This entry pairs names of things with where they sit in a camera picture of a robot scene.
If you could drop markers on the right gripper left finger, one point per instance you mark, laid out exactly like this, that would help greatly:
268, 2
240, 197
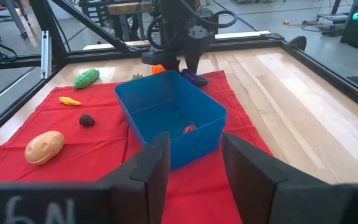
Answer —
141, 180

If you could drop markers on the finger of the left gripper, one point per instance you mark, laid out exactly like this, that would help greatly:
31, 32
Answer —
193, 63
172, 66

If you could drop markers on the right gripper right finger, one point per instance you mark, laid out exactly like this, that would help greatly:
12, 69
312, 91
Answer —
259, 193

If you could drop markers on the orange toy fruit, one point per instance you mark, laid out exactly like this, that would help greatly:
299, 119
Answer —
158, 69

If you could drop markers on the purple toy eggplant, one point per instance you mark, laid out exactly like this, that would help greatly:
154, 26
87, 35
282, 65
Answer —
196, 80

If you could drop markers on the toy strawberry with green leaves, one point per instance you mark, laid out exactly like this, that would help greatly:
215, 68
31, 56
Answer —
137, 76

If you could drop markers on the small red toy tomato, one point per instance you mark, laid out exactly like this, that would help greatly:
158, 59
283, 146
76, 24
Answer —
190, 128

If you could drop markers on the long green toy vegetable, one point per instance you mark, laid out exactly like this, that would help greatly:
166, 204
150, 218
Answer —
86, 78

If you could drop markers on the yellow toy banana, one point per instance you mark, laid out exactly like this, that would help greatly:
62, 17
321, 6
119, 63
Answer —
69, 101

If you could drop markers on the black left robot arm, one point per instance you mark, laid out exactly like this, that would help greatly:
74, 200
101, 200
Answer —
172, 9

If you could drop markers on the blue plastic tupperware container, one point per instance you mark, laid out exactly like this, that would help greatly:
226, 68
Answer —
166, 102

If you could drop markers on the red cloth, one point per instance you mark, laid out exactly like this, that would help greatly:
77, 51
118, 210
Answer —
89, 149

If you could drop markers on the wooden top workbench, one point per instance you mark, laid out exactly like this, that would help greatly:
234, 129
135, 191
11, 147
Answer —
129, 7

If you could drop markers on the dark toy blackberry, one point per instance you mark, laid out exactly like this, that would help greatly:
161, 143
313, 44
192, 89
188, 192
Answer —
87, 120

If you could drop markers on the tan toy potato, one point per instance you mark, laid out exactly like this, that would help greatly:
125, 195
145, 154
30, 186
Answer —
43, 147

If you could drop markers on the grey cart with caster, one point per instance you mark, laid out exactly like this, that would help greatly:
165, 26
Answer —
15, 18

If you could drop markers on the black aluminium table frame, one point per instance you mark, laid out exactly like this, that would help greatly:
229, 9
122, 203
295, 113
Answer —
98, 53

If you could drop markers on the silver metal bracket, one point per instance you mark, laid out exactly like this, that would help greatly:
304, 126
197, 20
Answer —
46, 53

